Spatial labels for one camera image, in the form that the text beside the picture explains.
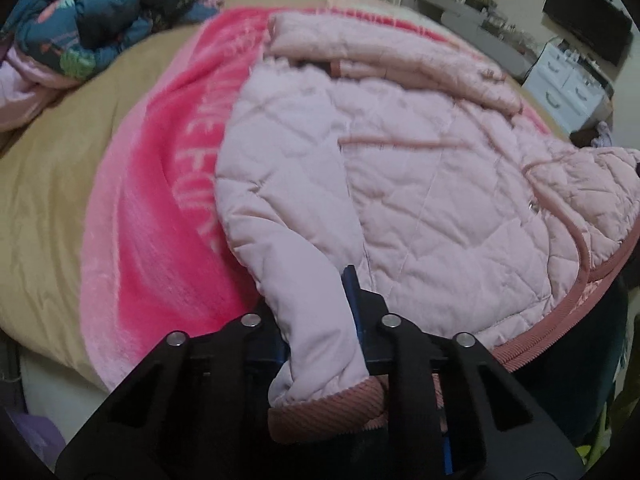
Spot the pink quilted jacket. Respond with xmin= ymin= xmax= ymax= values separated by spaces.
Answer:
xmin=216 ymin=11 xmax=639 ymax=440

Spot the pink cartoon fleece blanket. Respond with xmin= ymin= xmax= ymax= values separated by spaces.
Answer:
xmin=80 ymin=8 xmax=563 ymax=408

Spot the tan bed cover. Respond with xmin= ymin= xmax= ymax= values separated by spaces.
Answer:
xmin=1 ymin=0 xmax=468 ymax=389

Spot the white drawer dresser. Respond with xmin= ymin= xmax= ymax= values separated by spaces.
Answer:
xmin=523 ymin=44 xmax=613 ymax=133

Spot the grey curved vanity desk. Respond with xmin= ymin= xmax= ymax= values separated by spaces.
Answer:
xmin=414 ymin=0 xmax=534 ymax=82

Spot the blue floral padded garment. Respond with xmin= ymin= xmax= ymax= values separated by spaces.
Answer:
xmin=1 ymin=0 xmax=224 ymax=81

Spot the black wall television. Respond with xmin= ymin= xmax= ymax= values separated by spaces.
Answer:
xmin=542 ymin=0 xmax=632 ymax=65

